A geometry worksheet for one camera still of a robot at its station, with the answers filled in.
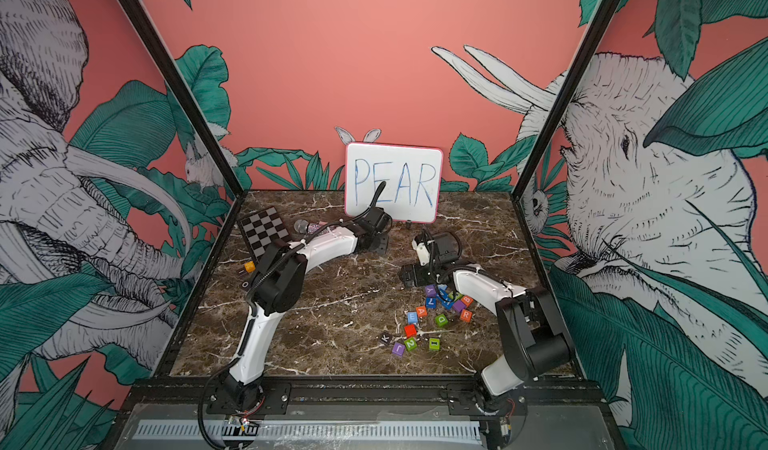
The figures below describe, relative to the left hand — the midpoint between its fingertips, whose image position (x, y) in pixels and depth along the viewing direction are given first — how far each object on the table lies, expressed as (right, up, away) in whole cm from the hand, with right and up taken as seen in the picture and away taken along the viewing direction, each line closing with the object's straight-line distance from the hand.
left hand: (382, 237), depth 102 cm
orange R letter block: (+26, -23, -14) cm, 37 cm away
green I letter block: (+15, -29, -20) cm, 38 cm away
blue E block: (+10, -23, -14) cm, 29 cm away
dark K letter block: (+2, -28, -19) cm, 33 cm away
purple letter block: (+5, -30, -20) cm, 37 cm away
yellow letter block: (-44, -9, -5) cm, 45 cm away
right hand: (+9, -9, -10) cm, 17 cm away
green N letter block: (+9, -29, -20) cm, 36 cm away
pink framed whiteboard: (+11, +21, +2) cm, 24 cm away
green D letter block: (+18, -24, -15) cm, 34 cm away
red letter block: (+9, -26, -16) cm, 32 cm away
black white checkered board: (-44, +3, +5) cm, 44 cm away
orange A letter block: (+12, -22, -14) cm, 28 cm away
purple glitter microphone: (-29, +4, +2) cm, 29 cm away
